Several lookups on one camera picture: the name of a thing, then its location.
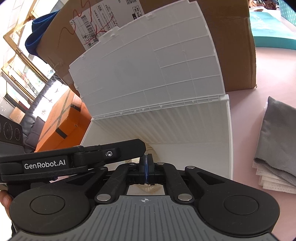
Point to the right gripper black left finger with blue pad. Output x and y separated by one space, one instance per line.
61 206

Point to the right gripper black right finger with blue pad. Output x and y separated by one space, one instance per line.
226 206

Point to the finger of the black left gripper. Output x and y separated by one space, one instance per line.
68 161

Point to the white tissue stack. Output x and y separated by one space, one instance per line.
269 181

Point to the grey cloth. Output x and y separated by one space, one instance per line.
276 144

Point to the shiny gold egg-shaped object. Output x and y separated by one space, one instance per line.
147 189

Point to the person's left hand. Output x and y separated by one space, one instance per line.
6 200

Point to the dark leather sofa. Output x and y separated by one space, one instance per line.
32 122

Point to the orange cardboard box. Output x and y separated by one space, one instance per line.
66 124

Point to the blue cloth behind box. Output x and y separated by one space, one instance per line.
39 26

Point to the brown cardboard box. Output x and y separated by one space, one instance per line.
78 25

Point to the white plastic storage box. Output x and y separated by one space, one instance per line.
158 78

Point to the flat teal box lid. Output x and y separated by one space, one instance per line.
272 30

